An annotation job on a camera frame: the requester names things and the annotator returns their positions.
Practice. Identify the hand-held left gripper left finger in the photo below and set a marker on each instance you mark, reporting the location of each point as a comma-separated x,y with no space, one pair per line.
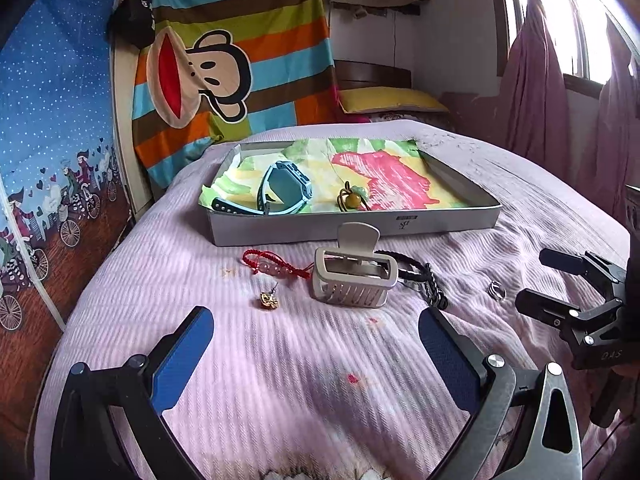
182,360

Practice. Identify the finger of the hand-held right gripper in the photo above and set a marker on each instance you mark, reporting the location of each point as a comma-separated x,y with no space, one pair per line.
560,261
537,307

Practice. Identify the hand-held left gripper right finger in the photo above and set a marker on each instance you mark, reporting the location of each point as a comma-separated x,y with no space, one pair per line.
445,355

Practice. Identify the gold earring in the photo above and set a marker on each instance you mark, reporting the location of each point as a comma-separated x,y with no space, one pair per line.
270,301

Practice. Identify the beige hair claw clip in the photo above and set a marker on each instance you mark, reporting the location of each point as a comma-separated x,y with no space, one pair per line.
350,272

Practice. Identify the silver metal tray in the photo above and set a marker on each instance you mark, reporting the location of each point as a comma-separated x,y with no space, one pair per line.
350,225

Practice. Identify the pink curtain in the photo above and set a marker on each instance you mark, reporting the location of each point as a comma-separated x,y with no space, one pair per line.
532,85

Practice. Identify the painted paper tray liner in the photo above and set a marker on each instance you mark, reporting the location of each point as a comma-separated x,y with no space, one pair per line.
395,175

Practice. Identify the light blue smartwatch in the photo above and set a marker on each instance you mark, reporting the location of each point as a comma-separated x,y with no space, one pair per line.
280,185

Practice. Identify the yellow pillow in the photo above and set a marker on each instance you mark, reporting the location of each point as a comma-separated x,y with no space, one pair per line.
385,100

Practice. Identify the beige wooden board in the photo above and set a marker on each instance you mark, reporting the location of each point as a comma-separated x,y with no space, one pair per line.
125,125

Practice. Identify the window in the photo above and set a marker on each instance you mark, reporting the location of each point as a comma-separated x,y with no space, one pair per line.
575,20

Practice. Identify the dark wooden headboard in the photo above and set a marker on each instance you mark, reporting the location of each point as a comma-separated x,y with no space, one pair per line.
372,74

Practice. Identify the blue cyclist print cloth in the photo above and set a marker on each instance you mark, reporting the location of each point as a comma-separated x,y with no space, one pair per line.
55,110

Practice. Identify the black hanging bag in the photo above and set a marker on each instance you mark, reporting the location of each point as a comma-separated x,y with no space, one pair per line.
132,22

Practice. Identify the striped monkey print blanket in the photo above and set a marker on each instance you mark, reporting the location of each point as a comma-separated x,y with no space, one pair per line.
280,25

